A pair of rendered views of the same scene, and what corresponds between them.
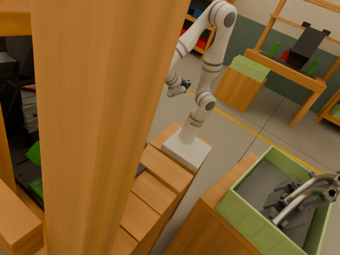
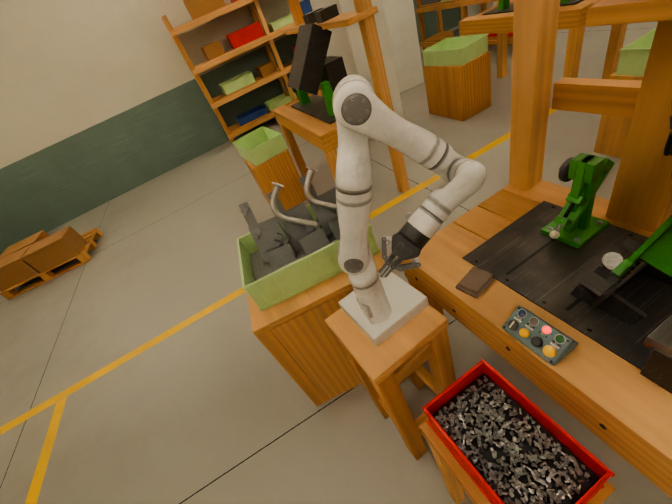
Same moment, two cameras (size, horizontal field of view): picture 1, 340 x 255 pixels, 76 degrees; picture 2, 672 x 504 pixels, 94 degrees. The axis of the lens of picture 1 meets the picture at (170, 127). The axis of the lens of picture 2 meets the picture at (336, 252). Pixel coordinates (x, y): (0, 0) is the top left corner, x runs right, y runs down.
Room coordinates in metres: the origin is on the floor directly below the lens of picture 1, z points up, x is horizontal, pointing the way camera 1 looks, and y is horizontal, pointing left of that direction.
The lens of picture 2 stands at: (1.50, 0.44, 1.78)
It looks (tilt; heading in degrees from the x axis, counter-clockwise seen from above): 39 degrees down; 236
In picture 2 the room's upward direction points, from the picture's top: 24 degrees counter-clockwise
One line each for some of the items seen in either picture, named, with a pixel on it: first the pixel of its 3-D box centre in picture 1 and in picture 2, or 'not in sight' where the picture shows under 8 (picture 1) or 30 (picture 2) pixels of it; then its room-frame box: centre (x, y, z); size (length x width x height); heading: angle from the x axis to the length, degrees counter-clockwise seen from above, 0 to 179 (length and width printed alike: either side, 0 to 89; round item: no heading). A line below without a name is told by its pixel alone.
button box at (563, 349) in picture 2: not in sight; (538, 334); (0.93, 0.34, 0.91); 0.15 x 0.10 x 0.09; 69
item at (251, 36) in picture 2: not in sight; (272, 52); (-2.89, -5.20, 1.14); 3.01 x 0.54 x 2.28; 156
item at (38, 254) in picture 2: not in sight; (46, 254); (2.07, -5.62, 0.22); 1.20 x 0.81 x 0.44; 151
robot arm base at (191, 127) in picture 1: (190, 128); (372, 296); (1.06, -0.12, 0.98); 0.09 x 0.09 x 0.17; 67
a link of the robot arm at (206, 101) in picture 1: (202, 107); (357, 262); (1.05, -0.13, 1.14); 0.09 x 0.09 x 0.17; 39
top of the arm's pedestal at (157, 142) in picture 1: (182, 145); (382, 322); (1.06, -0.11, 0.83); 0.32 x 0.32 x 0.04; 72
